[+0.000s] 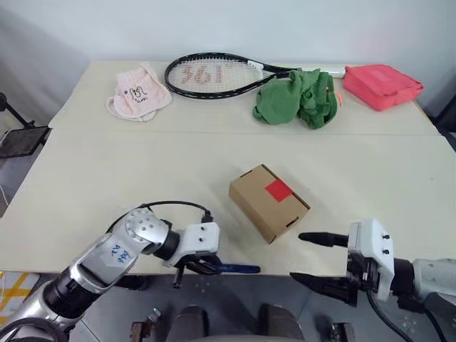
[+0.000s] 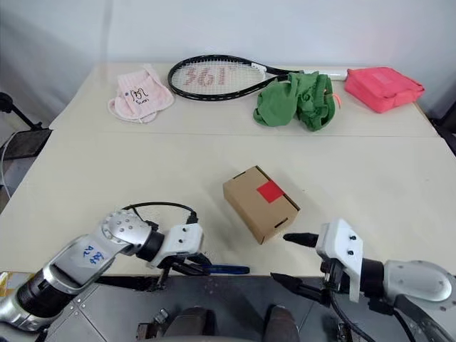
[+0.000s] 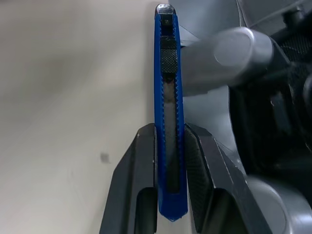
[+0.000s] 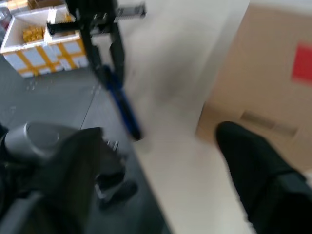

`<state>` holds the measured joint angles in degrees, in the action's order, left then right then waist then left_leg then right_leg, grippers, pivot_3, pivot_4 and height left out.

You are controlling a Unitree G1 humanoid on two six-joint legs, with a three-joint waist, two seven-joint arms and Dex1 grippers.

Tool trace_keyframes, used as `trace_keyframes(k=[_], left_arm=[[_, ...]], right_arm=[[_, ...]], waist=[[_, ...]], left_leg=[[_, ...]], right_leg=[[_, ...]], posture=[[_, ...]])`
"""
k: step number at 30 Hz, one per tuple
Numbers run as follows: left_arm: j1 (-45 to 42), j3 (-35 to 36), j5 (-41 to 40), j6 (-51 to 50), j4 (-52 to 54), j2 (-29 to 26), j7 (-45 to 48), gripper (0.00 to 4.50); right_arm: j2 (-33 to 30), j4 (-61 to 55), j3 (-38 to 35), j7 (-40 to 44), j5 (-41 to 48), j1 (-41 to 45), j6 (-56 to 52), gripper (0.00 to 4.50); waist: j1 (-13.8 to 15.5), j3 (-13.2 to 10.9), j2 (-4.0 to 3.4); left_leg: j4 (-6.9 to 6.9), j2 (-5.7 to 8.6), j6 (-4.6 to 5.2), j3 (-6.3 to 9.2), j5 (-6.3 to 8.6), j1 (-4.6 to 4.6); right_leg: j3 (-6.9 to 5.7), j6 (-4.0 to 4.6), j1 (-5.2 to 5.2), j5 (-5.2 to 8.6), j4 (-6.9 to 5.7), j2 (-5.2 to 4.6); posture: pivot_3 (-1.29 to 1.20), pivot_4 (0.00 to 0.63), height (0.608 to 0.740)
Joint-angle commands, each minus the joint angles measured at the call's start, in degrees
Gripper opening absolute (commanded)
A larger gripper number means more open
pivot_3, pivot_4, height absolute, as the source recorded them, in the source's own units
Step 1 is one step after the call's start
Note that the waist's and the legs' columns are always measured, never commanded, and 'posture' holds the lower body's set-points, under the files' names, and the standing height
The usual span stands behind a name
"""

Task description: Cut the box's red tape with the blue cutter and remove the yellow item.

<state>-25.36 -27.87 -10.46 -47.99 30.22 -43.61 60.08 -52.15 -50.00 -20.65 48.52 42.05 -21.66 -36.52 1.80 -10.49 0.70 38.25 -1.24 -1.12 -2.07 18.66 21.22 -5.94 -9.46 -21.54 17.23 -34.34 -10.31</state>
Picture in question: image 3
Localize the blue utility cutter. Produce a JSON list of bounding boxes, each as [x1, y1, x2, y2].
[[154, 3, 189, 223]]

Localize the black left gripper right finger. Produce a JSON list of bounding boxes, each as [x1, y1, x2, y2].
[[184, 122, 273, 234]]

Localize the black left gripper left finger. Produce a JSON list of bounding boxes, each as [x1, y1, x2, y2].
[[98, 123, 158, 234]]

